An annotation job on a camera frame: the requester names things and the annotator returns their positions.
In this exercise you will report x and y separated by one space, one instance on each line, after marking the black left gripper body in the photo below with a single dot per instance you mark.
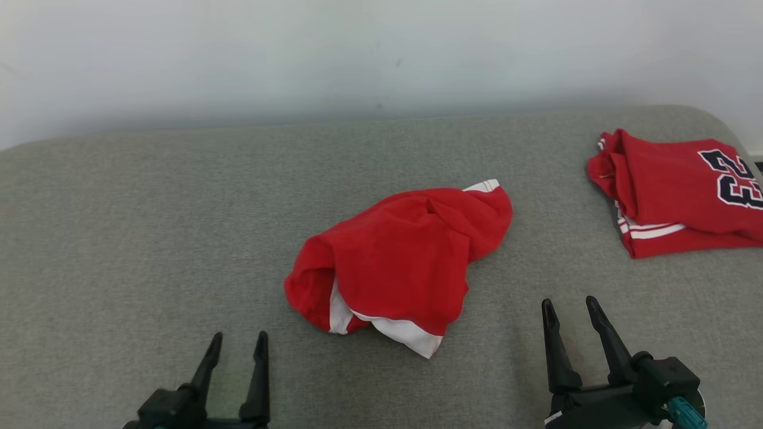
173 411

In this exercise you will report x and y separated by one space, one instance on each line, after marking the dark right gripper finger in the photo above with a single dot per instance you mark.
611 345
557 357

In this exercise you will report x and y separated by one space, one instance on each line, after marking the red jersey with number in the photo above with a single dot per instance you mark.
673 185

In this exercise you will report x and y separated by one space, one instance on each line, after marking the white wall skirting board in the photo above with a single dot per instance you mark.
757 153

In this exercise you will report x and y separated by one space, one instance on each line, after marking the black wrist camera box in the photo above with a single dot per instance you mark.
667 381

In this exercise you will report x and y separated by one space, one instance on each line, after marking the red shorts white trim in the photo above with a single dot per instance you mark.
405 256

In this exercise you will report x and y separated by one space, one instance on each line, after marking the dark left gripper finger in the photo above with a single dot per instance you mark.
257 381
205 369

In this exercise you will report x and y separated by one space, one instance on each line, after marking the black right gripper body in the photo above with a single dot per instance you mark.
596 408

